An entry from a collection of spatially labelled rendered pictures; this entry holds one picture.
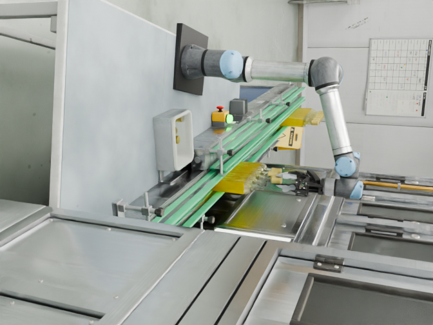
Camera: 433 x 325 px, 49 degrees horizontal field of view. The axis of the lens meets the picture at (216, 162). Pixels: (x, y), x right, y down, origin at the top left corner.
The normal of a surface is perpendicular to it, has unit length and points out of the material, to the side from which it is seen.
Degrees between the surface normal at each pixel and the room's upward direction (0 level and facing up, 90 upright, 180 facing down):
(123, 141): 0
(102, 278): 91
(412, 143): 90
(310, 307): 90
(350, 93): 90
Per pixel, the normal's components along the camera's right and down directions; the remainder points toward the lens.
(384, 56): -0.36, 0.30
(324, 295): -0.04, -0.95
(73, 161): 0.93, 0.08
